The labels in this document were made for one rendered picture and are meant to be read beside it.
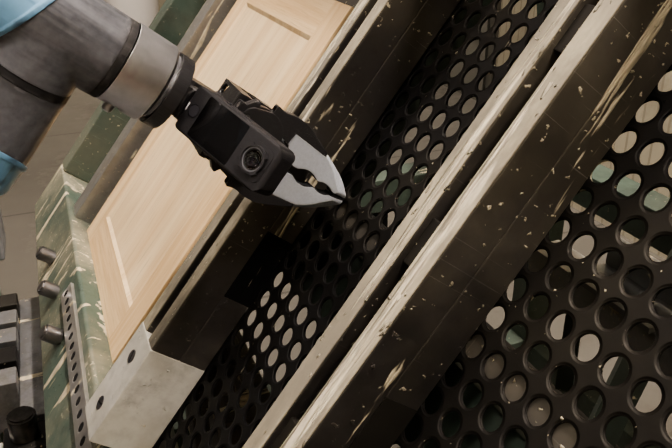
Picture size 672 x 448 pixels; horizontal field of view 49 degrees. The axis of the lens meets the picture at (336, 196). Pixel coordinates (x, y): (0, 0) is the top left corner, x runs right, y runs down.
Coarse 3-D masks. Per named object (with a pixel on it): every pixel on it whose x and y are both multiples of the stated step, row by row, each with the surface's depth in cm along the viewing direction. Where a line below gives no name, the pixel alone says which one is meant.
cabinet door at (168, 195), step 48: (240, 0) 128; (288, 0) 110; (240, 48) 118; (288, 48) 103; (288, 96) 94; (144, 144) 133; (192, 144) 114; (144, 192) 121; (192, 192) 105; (96, 240) 128; (144, 240) 111; (192, 240) 97; (144, 288) 102
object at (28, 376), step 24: (0, 312) 133; (24, 312) 138; (0, 336) 126; (24, 336) 131; (0, 360) 120; (24, 360) 124; (0, 384) 114; (24, 384) 118; (0, 408) 115; (24, 408) 105; (0, 432) 117; (24, 432) 103
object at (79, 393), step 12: (72, 288) 114; (72, 300) 111; (72, 312) 109; (72, 324) 106; (72, 336) 104; (72, 348) 102; (72, 360) 99; (72, 372) 97; (84, 372) 95; (72, 384) 95; (84, 384) 93; (72, 396) 93; (84, 396) 90; (72, 408) 92; (84, 408) 89; (84, 420) 87; (84, 432) 86; (84, 444) 84
